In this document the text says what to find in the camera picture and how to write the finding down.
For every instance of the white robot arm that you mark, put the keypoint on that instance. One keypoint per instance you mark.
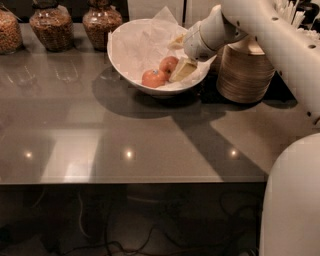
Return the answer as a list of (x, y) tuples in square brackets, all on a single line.
[(290, 224)]

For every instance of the white tissue paper liner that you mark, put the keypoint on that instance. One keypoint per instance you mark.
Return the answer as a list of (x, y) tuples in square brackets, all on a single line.
[(143, 46)]

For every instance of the front stack of paper bowls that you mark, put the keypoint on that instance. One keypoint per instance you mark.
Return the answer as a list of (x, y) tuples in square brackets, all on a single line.
[(245, 72)]

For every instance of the white ceramic bowl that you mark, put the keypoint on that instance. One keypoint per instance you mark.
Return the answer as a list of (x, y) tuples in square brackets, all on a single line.
[(120, 63)]

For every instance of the glass jar left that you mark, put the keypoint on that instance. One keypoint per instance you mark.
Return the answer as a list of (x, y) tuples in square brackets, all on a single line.
[(10, 33)]

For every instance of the stack of paper bowls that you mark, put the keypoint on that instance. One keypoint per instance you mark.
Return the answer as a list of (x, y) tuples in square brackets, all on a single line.
[(215, 66), (245, 72)]

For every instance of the glass jar right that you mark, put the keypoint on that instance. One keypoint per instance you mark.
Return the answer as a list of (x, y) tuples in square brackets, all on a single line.
[(100, 20)]

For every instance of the rear stack of paper bowls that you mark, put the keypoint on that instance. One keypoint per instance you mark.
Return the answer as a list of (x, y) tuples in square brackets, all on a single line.
[(215, 66)]

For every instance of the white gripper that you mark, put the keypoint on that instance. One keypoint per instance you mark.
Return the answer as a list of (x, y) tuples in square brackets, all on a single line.
[(192, 44)]

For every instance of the glass jar middle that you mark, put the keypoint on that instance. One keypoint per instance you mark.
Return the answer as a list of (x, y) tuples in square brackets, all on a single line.
[(52, 25)]

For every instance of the glass jar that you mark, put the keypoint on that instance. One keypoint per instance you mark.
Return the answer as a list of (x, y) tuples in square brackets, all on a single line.
[(10, 33), (52, 25), (100, 20)]

